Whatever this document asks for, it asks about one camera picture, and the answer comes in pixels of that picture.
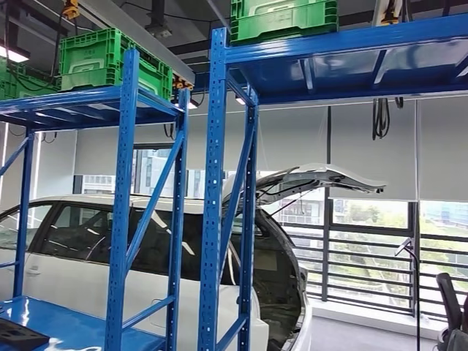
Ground blue steel shelf rack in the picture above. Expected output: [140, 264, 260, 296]
[0, 48, 191, 351]
[197, 12, 468, 351]

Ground black plastic part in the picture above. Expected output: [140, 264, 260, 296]
[0, 317, 51, 351]

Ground grey roller blind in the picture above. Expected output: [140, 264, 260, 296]
[256, 108, 329, 173]
[418, 96, 468, 203]
[330, 100, 418, 202]

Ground black window railing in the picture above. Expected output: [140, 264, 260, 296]
[278, 189, 468, 321]

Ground green plastic crate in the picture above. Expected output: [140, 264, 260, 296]
[229, 0, 339, 45]
[58, 27, 174, 101]
[0, 58, 63, 101]

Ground white car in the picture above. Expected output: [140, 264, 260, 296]
[0, 163, 387, 351]

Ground black floor stand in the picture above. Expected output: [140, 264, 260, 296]
[395, 237, 422, 351]

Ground yellow hoist trolley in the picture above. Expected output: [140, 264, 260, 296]
[61, 0, 81, 21]

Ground black office chair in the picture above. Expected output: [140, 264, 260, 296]
[436, 272, 468, 351]

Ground white ceiling light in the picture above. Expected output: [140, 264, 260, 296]
[0, 44, 31, 64]

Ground grey jacket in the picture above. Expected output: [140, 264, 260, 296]
[446, 329, 468, 351]

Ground hanging black cable bundle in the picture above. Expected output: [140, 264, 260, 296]
[372, 98, 391, 141]

